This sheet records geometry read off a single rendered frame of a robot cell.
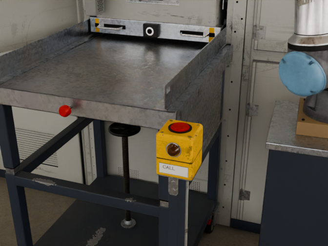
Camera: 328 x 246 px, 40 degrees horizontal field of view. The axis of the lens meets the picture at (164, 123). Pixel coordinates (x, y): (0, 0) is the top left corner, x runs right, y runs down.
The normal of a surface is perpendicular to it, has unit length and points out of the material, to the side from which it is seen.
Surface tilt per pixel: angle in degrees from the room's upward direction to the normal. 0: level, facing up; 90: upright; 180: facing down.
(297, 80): 99
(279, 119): 0
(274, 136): 0
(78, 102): 90
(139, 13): 90
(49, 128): 90
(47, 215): 0
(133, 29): 90
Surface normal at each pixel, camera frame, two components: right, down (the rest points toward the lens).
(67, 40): 0.94, 0.15
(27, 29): 0.75, 0.28
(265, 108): -0.34, 0.40
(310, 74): -0.73, 0.42
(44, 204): 0.00, -0.91
